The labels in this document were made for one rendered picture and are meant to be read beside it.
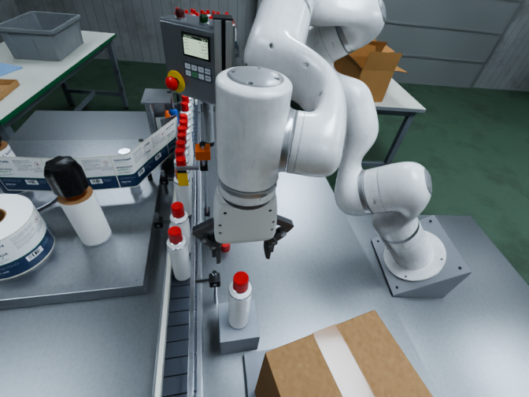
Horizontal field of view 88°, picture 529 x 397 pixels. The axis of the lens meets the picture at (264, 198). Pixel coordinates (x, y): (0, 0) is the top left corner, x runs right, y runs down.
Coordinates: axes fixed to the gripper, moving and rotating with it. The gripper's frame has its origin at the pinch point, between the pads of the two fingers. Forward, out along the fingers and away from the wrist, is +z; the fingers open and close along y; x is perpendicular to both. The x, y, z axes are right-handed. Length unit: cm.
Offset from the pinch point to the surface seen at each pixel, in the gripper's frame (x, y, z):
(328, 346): 15.1, -14.1, 9.5
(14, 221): -30, 58, 19
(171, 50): -52, 14, -19
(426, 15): -430, -342, 16
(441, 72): -422, -415, 97
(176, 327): -1.9, 15.9, 33.5
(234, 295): 1.6, 1.5, 13.2
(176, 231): -17.0, 14.2, 13.0
